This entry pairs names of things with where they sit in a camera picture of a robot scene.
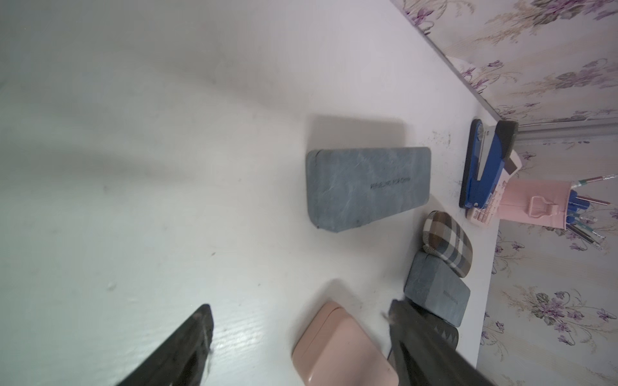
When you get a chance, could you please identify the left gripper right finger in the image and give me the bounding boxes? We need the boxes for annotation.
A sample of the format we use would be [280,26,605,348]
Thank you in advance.
[388,300,492,386]

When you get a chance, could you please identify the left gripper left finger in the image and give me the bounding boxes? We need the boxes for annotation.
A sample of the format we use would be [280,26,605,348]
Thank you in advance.
[120,304,214,385]

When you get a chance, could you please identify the beige case black glasses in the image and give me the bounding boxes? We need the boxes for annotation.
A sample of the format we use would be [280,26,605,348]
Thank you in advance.
[423,313,459,349]

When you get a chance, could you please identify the teal case black glasses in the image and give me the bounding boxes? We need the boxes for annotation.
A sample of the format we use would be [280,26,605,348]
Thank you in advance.
[404,251,471,327]

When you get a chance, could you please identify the pink case white sunglasses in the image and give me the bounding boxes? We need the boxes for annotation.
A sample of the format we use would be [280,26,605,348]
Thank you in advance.
[292,302,399,386]

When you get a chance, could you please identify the plaid case purple glasses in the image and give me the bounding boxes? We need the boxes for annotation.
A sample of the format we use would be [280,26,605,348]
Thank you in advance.
[422,211,473,278]

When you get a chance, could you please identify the grey teal-lined glasses case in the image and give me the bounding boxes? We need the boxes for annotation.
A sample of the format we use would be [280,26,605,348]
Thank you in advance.
[305,147,431,233]

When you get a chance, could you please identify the pink calculator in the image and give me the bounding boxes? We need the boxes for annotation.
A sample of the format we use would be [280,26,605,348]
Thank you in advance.
[466,151,522,228]

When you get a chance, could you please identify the pink pen cup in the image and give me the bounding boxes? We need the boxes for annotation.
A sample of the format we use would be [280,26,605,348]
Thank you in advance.
[497,179,571,229]

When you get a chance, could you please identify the blue black stapler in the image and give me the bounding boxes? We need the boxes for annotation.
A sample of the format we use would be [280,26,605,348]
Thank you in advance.
[459,118,519,209]

